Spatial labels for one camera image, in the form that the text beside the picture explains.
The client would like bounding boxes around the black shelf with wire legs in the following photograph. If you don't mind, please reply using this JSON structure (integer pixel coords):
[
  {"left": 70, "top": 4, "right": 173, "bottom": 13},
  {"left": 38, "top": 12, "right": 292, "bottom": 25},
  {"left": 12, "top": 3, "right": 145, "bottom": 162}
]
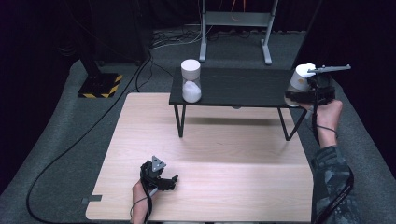
[{"left": 168, "top": 66, "right": 312, "bottom": 142}]

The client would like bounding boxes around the grey metal stand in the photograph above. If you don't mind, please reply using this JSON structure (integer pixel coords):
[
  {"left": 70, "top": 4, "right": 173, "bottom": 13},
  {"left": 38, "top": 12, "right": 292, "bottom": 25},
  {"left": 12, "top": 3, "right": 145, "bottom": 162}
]
[{"left": 198, "top": 0, "right": 280, "bottom": 66}]

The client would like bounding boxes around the jar of white powder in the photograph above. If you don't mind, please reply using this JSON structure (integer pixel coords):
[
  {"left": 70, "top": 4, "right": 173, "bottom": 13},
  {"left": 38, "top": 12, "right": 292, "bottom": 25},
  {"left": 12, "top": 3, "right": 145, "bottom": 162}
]
[{"left": 180, "top": 58, "right": 203, "bottom": 105}]

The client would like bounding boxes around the right hand-held gripper cable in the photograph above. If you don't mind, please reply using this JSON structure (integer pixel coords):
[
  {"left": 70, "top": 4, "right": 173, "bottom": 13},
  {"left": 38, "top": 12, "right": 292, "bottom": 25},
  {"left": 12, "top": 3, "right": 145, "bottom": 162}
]
[{"left": 309, "top": 77, "right": 340, "bottom": 145}]

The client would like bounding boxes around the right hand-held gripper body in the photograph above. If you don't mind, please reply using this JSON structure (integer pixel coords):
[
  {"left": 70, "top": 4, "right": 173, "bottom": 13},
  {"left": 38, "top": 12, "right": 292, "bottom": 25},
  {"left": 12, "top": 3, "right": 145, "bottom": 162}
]
[{"left": 305, "top": 63, "right": 352, "bottom": 105}]

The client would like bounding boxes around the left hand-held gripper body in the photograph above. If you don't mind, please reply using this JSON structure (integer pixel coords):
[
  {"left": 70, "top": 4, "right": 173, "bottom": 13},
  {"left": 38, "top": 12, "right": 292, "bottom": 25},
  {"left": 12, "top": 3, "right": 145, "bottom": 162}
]
[{"left": 139, "top": 155, "right": 172, "bottom": 191}]

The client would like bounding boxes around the bundle of floor cables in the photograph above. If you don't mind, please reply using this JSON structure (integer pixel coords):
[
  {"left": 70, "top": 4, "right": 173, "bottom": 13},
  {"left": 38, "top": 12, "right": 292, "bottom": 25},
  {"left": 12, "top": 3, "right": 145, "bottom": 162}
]
[{"left": 150, "top": 28, "right": 205, "bottom": 50}]

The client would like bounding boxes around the hand-held gripper cable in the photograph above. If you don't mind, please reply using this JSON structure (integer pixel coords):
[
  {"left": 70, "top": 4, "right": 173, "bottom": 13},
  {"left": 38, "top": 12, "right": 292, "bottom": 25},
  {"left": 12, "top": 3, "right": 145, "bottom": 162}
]
[
  {"left": 129, "top": 175, "right": 154, "bottom": 224},
  {"left": 309, "top": 77, "right": 340, "bottom": 145}
]

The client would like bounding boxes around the grey tape strip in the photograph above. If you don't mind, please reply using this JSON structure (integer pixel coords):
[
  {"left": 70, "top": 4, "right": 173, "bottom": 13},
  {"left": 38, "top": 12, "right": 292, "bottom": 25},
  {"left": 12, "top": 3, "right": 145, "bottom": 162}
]
[{"left": 80, "top": 194, "right": 104, "bottom": 205}]

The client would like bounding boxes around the left hand-held gripper cable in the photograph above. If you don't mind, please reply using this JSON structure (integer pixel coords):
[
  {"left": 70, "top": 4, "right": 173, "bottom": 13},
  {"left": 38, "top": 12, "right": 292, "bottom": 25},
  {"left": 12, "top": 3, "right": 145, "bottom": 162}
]
[{"left": 129, "top": 175, "right": 154, "bottom": 224}]

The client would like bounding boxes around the orange cable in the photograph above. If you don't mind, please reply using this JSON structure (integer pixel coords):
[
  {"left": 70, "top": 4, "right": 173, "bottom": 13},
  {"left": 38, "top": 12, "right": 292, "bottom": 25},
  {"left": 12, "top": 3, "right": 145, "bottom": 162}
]
[{"left": 230, "top": 0, "right": 247, "bottom": 22}]

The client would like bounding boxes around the person's left hand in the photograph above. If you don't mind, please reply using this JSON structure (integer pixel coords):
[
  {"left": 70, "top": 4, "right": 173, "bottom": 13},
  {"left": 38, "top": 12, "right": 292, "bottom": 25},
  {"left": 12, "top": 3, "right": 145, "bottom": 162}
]
[{"left": 130, "top": 180, "right": 159, "bottom": 224}]

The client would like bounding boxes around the person's right hand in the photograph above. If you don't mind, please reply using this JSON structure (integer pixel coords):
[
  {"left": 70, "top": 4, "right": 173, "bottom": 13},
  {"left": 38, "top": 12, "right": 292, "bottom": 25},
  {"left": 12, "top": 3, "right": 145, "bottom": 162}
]
[{"left": 299, "top": 99, "right": 344, "bottom": 149}]

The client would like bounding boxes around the black stand with striped base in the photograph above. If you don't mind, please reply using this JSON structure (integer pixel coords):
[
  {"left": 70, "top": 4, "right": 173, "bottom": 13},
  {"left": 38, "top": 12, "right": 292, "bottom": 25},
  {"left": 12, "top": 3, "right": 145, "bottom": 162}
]
[{"left": 77, "top": 52, "right": 123, "bottom": 100}]

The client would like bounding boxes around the long black floor cable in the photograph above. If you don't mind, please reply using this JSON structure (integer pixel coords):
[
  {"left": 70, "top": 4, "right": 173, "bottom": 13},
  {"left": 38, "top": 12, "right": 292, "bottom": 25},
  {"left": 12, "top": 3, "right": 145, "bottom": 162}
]
[{"left": 25, "top": 55, "right": 153, "bottom": 224}]

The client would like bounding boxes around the jar of beige powder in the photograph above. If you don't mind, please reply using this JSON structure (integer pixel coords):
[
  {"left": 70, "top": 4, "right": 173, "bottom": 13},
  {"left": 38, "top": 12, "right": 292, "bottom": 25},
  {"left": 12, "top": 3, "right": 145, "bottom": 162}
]
[{"left": 284, "top": 63, "right": 318, "bottom": 108}]

